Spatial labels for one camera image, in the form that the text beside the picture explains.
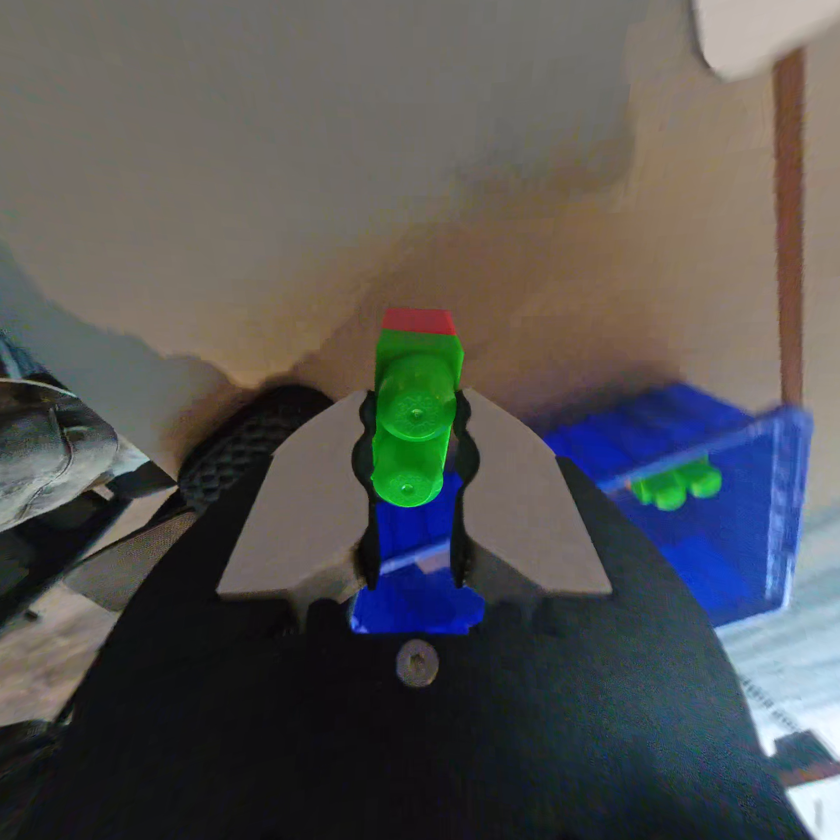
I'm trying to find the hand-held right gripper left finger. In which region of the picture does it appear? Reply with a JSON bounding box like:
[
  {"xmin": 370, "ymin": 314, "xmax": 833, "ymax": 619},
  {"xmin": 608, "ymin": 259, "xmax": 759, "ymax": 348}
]
[{"xmin": 216, "ymin": 389, "xmax": 382, "ymax": 605}]

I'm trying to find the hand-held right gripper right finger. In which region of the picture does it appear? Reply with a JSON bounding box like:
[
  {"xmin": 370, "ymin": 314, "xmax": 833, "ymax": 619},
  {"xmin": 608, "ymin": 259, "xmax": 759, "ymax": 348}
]
[{"xmin": 453, "ymin": 389, "xmax": 615, "ymax": 605}]

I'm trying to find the green building block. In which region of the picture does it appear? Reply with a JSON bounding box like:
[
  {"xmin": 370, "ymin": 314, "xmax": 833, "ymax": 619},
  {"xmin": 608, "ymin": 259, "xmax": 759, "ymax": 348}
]
[
  {"xmin": 372, "ymin": 329, "xmax": 467, "ymax": 506},
  {"xmin": 630, "ymin": 460, "xmax": 723, "ymax": 510}
]

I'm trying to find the blue plastic bin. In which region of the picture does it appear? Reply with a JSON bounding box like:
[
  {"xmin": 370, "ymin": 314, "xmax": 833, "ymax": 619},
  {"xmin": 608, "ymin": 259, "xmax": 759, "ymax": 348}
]
[{"xmin": 348, "ymin": 381, "xmax": 815, "ymax": 637}]

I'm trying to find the red building block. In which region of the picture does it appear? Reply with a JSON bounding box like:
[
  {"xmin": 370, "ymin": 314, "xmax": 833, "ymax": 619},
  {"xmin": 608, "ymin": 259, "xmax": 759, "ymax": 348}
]
[{"xmin": 381, "ymin": 309, "xmax": 458, "ymax": 337}]

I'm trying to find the black textured wrist rest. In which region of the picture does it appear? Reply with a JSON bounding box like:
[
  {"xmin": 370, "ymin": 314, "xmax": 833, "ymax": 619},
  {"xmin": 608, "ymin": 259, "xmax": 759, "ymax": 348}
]
[{"xmin": 178, "ymin": 381, "xmax": 336, "ymax": 515}]

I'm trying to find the person's leg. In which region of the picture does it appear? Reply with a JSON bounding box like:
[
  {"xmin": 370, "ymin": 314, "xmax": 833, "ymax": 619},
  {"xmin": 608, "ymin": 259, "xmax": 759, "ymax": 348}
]
[{"xmin": 0, "ymin": 378, "xmax": 122, "ymax": 529}]

